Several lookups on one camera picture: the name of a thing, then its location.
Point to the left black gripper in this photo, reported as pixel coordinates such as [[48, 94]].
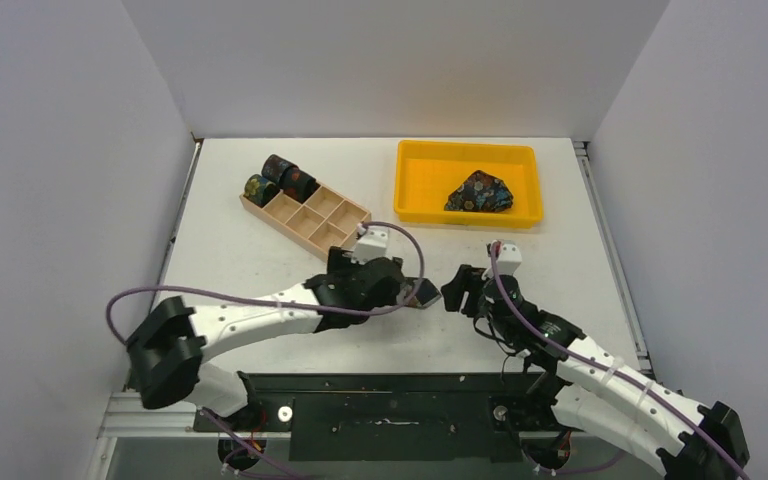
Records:
[[341, 265]]

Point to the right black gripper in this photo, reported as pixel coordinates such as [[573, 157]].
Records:
[[466, 291]]

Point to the orange grey floral tie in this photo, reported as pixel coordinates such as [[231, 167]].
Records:
[[427, 293]]

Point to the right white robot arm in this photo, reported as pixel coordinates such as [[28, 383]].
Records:
[[591, 390]]

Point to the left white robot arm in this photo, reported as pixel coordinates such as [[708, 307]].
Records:
[[171, 351]]

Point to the wooden compartment tray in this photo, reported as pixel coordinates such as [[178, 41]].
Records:
[[326, 219]]

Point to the dark floral folded tie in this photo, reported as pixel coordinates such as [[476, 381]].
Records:
[[480, 192]]

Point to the yellow plastic bin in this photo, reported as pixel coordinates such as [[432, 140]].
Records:
[[428, 171]]

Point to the red patterned rolled tie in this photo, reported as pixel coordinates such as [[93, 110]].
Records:
[[298, 185]]

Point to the yellow floral rolled tie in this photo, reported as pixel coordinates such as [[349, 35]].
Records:
[[260, 191]]

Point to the dark rolled tie rear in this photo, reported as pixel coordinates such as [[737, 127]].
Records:
[[275, 168]]

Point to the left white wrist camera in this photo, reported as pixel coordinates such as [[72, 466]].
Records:
[[372, 242]]

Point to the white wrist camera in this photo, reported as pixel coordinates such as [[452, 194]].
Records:
[[372, 242], [508, 256]]

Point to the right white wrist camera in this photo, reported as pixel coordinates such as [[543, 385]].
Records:
[[508, 256]]

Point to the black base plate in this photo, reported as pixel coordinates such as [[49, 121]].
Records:
[[418, 417]]

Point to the aluminium frame rail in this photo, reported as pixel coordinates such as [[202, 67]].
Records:
[[125, 417]]

